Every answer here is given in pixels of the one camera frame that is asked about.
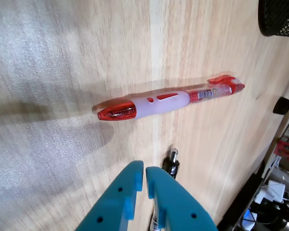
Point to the red and white pen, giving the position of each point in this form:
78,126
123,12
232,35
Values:
159,106

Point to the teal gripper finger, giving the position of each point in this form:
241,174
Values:
180,207
115,199

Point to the red printed box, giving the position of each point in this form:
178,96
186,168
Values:
287,150

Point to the white power adapter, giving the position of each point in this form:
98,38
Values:
272,190

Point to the black clamp knob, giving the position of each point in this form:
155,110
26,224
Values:
283,106

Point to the black mesh pen holder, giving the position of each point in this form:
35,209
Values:
277,19

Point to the black chrome click pen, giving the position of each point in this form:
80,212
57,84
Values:
172,166

